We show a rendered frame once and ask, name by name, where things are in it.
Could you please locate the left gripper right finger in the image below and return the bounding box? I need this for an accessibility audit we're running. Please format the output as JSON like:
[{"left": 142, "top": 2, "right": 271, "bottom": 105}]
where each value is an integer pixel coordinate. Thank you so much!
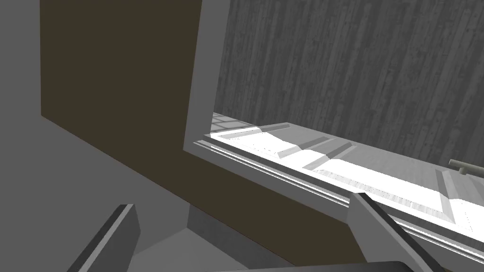
[{"left": 347, "top": 192, "right": 447, "bottom": 272}]

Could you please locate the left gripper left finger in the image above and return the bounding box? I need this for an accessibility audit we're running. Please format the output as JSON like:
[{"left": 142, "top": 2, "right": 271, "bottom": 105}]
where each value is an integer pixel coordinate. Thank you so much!
[{"left": 67, "top": 204, "right": 141, "bottom": 272}]

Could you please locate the grey lever door handle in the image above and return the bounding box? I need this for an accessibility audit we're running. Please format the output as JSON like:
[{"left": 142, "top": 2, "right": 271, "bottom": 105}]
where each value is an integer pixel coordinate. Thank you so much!
[{"left": 448, "top": 159, "right": 484, "bottom": 176}]

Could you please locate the white panelled door leaf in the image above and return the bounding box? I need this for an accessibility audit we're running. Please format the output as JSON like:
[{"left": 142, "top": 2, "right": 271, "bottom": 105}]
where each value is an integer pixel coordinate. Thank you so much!
[{"left": 193, "top": 111, "right": 484, "bottom": 242}]

